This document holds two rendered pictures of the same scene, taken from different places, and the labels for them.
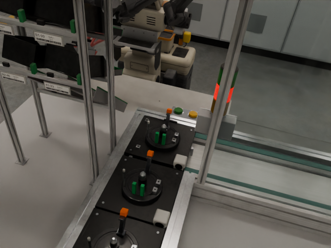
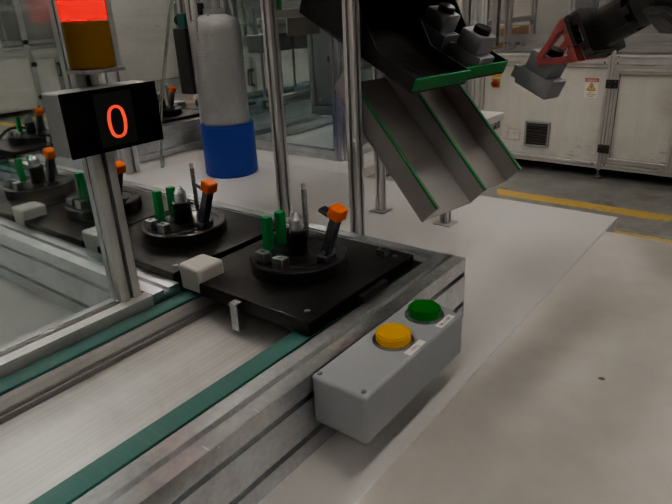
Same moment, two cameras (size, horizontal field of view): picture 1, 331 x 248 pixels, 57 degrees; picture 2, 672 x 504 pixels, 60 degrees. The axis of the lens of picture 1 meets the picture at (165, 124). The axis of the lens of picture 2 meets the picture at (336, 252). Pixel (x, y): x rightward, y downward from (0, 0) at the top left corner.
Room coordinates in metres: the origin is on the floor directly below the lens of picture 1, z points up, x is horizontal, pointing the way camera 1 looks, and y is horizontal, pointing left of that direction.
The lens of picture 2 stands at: (1.31, -0.66, 1.31)
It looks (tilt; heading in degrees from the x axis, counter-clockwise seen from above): 23 degrees down; 117
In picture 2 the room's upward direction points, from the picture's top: 3 degrees counter-clockwise
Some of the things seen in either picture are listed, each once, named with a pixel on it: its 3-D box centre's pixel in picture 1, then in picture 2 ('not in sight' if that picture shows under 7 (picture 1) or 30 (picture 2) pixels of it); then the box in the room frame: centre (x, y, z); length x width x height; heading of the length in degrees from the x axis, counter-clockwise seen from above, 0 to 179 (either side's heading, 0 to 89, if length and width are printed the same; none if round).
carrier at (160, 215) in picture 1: (142, 179); (181, 208); (0.65, 0.06, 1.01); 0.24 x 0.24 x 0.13; 79
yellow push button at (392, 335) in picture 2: (192, 114); (393, 338); (1.10, -0.12, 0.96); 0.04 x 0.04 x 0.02
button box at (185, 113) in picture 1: (191, 120); (393, 361); (1.10, -0.12, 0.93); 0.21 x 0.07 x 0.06; 79
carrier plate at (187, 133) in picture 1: (162, 140); (299, 270); (0.90, 0.01, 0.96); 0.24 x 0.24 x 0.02; 79
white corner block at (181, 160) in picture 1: (180, 162); (202, 273); (0.79, -0.07, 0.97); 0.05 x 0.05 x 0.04; 79
